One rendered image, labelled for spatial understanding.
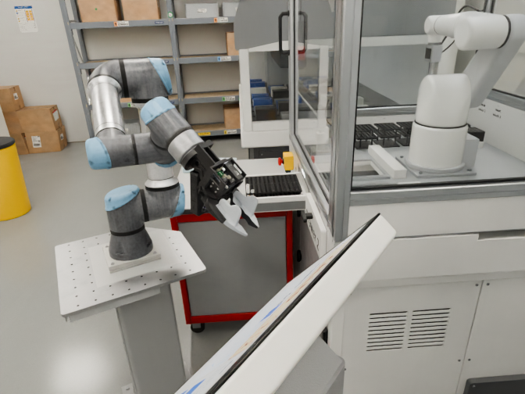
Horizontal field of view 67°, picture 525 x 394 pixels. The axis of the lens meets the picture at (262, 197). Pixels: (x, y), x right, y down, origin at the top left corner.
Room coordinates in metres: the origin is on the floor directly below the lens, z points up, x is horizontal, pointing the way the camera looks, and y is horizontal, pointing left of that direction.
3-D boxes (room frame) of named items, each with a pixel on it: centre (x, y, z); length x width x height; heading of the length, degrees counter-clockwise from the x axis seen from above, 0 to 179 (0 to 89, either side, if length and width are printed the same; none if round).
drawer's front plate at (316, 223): (1.18, -0.18, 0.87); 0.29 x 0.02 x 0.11; 3
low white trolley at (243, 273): (1.89, 0.16, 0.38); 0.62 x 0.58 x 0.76; 3
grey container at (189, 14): (5.39, 0.65, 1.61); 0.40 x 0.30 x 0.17; 97
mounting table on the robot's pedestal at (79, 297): (1.20, 0.50, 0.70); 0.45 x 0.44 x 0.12; 117
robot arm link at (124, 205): (1.23, 0.47, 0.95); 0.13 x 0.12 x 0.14; 109
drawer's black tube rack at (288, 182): (1.49, -0.04, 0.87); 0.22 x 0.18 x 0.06; 93
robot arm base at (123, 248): (1.22, 0.48, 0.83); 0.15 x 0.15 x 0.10
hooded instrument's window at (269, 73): (3.22, -0.43, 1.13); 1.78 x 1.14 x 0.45; 3
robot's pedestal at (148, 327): (1.21, 0.48, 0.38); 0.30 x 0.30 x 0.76; 27
